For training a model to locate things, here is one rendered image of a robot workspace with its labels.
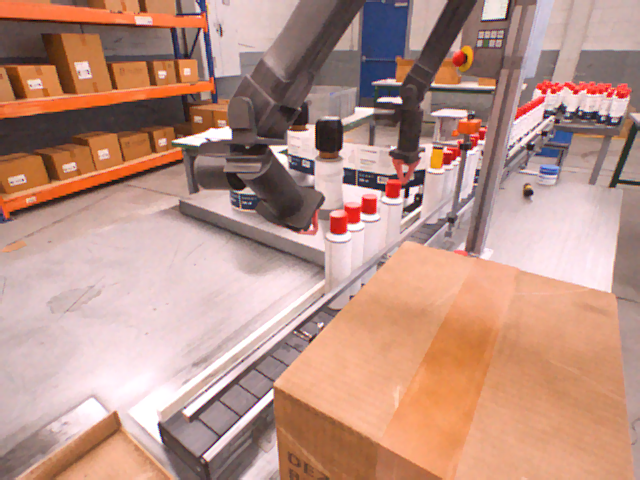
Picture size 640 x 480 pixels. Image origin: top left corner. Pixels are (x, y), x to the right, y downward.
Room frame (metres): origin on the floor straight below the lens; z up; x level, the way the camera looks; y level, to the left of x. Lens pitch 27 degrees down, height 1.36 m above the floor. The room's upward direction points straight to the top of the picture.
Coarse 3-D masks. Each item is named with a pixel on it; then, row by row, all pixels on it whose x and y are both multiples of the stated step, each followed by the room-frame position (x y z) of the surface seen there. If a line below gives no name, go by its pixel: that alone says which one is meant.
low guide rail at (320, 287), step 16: (320, 288) 0.65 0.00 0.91; (304, 304) 0.61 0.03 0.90; (272, 320) 0.55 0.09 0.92; (288, 320) 0.57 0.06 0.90; (256, 336) 0.51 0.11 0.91; (240, 352) 0.47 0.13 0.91; (208, 368) 0.43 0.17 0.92; (224, 368) 0.45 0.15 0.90; (192, 384) 0.40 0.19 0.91; (176, 400) 0.38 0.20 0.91; (160, 416) 0.36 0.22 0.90
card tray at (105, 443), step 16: (112, 416) 0.39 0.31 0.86; (96, 432) 0.37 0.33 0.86; (112, 432) 0.38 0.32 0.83; (128, 432) 0.39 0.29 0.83; (64, 448) 0.34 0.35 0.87; (80, 448) 0.35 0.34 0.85; (96, 448) 0.36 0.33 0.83; (112, 448) 0.36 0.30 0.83; (128, 448) 0.36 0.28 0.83; (144, 448) 0.36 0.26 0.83; (48, 464) 0.32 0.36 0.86; (64, 464) 0.33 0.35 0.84; (80, 464) 0.34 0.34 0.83; (96, 464) 0.34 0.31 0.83; (112, 464) 0.34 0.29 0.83; (128, 464) 0.34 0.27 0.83; (144, 464) 0.34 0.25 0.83; (160, 464) 0.34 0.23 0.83
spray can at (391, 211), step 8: (392, 184) 0.81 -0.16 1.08; (400, 184) 0.82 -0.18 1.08; (392, 192) 0.81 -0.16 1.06; (384, 200) 0.82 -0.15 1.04; (392, 200) 0.81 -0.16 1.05; (400, 200) 0.81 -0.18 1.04; (384, 208) 0.81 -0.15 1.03; (392, 208) 0.80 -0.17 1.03; (400, 208) 0.81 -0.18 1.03; (384, 216) 0.81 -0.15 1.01; (392, 216) 0.80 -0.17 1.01; (400, 216) 0.81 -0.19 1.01; (384, 224) 0.81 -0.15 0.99; (392, 224) 0.80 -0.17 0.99; (400, 224) 0.81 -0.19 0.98; (384, 232) 0.81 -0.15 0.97; (392, 232) 0.80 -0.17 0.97; (384, 240) 0.81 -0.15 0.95; (392, 240) 0.80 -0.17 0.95
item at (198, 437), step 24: (504, 168) 1.61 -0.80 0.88; (408, 240) 0.93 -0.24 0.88; (336, 312) 0.62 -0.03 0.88; (264, 360) 0.48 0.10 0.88; (288, 360) 0.49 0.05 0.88; (240, 384) 0.43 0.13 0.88; (264, 384) 0.43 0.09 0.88; (216, 408) 0.39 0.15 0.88; (240, 408) 0.39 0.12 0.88; (168, 432) 0.35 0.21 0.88; (192, 432) 0.35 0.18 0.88; (216, 432) 0.35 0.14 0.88
